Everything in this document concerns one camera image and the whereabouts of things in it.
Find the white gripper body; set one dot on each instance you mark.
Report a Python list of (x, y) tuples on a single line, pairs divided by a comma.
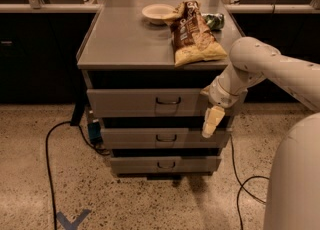
[(222, 96)]

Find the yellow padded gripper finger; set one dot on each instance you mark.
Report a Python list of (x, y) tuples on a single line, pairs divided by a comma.
[(213, 117)]

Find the grey top drawer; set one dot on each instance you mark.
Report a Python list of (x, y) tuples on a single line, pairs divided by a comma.
[(147, 102)]

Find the grey drawer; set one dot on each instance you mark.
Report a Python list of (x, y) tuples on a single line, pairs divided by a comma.
[(151, 138), (147, 102), (159, 165)]

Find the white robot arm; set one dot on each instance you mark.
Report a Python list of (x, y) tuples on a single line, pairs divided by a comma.
[(293, 194)]

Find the grey drawer cabinet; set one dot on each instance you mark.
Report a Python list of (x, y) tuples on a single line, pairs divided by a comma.
[(123, 50)]

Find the grey bottom drawer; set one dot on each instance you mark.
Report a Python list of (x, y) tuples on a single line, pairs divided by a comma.
[(159, 165)]

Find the grey middle drawer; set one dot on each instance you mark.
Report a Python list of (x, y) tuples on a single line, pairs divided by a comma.
[(151, 138)]

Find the brown yellow chip bag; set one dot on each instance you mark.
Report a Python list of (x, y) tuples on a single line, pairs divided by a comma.
[(192, 39)]

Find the green snack packet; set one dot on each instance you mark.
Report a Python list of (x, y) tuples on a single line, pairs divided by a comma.
[(214, 21)]

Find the dark counter right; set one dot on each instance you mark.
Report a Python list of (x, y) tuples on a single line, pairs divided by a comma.
[(295, 35)]

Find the dark counter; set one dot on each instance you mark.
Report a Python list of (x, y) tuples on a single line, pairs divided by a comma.
[(295, 35), (38, 49)]

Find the white bowl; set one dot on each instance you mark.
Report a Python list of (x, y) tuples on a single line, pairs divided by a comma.
[(155, 13)]

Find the blue power box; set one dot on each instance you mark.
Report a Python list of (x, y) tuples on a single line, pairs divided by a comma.
[(94, 130)]

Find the dark counter left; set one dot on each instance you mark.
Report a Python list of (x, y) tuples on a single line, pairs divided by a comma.
[(38, 49)]

